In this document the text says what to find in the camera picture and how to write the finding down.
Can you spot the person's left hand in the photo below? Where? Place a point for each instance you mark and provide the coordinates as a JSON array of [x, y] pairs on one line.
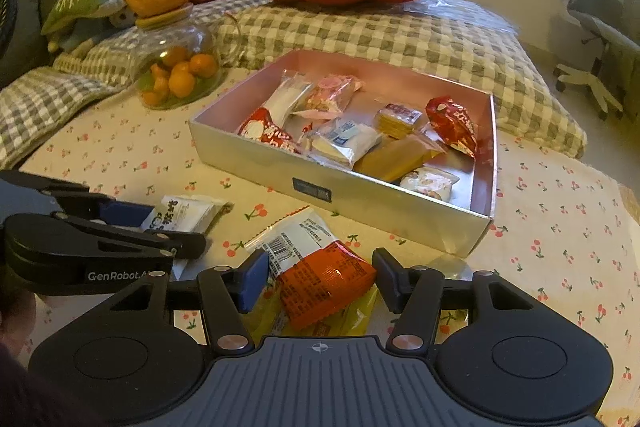
[[15, 319]]

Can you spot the black fan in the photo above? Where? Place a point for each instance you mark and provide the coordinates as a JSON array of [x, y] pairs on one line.
[[6, 12]]

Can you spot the long clear white packet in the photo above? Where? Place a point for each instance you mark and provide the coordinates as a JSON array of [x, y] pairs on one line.
[[285, 99]]

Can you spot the pink candy packet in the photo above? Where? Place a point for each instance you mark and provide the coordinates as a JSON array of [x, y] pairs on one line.
[[327, 94]]

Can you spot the white grey office chair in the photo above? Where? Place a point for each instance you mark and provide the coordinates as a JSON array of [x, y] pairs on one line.
[[595, 17]]

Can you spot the glass jar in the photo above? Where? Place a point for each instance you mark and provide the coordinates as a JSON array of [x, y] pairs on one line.
[[197, 39]]

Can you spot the white barcode snack packet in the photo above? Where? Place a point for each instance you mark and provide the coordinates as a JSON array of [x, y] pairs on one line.
[[295, 242]]

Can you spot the pile of small oranges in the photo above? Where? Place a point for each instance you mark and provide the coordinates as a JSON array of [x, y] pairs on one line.
[[182, 77]]

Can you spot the white blue snack packet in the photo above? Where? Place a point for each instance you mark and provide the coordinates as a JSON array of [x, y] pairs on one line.
[[345, 139]]

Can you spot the checked grey white blanket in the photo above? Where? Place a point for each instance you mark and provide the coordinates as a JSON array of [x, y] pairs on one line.
[[400, 32]]

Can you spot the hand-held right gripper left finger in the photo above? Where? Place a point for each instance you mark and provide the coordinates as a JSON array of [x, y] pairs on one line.
[[252, 279]]

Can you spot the silver cardboard box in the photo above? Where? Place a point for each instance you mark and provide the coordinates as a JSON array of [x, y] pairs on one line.
[[375, 212]]

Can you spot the clear brown cake packet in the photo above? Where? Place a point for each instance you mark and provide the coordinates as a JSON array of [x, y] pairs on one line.
[[397, 122]]

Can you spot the red white snack packet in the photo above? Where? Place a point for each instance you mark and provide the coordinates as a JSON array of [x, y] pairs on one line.
[[265, 132]]

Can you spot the clear plastic bag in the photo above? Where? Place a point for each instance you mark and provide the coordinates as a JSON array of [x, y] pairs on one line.
[[450, 7]]

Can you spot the orange-red snack packet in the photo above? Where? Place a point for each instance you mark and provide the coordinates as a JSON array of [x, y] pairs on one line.
[[325, 287]]

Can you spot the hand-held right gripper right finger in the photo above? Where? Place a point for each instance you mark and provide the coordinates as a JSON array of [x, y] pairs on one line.
[[387, 279]]

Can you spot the yellow snack packet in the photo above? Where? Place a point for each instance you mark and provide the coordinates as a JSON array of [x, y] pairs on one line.
[[362, 314]]

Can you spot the tan snack packet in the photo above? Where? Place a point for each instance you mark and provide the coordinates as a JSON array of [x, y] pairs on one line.
[[395, 157]]

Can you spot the red foil candy packet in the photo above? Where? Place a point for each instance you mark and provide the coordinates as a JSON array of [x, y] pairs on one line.
[[452, 119]]

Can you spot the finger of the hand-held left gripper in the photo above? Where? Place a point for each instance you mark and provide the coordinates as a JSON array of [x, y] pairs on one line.
[[125, 212], [187, 245]]

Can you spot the wooden jar lid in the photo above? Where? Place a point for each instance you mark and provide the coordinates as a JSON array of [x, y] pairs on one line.
[[165, 18]]

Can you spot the white green snack packet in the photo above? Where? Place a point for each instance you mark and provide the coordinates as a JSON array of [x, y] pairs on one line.
[[185, 212]]

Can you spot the cherry print cloth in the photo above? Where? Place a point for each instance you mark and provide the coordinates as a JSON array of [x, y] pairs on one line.
[[550, 232]]

